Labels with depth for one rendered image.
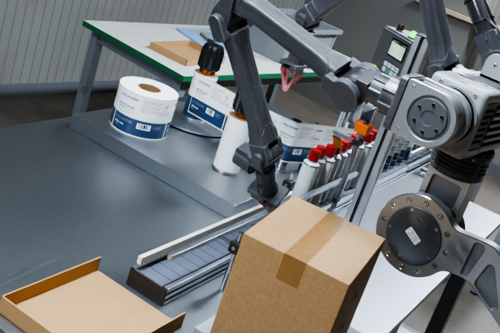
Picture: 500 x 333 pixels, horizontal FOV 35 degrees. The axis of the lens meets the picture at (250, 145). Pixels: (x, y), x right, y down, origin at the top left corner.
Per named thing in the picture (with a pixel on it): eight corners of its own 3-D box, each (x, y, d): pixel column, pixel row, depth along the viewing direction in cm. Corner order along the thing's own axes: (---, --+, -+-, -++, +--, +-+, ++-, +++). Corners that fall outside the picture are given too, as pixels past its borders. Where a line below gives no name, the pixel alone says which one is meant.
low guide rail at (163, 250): (330, 178, 273) (332, 173, 272) (333, 180, 272) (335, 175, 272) (136, 262, 181) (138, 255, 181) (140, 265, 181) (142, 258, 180)
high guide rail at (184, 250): (354, 174, 268) (356, 170, 267) (357, 175, 267) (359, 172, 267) (167, 259, 177) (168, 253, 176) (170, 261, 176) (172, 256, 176)
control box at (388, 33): (387, 86, 252) (408, 30, 246) (416, 106, 238) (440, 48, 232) (361, 81, 247) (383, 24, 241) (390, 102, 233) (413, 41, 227)
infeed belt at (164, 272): (385, 165, 323) (388, 157, 322) (402, 174, 320) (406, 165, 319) (131, 282, 183) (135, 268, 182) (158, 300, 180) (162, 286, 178)
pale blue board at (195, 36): (208, 33, 466) (209, 32, 465) (239, 53, 444) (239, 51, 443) (175, 29, 450) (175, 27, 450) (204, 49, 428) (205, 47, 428)
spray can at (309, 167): (291, 203, 246) (312, 144, 239) (305, 210, 244) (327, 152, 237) (284, 207, 241) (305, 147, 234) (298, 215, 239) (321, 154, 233)
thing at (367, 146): (346, 180, 281) (365, 128, 274) (359, 186, 279) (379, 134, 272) (340, 182, 276) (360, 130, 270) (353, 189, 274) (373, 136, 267)
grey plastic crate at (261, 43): (283, 40, 513) (293, 8, 506) (332, 64, 494) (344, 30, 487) (229, 41, 464) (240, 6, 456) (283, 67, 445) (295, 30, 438)
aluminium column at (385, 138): (344, 229, 253) (421, 33, 230) (356, 235, 251) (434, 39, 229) (338, 232, 249) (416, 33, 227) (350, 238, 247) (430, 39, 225)
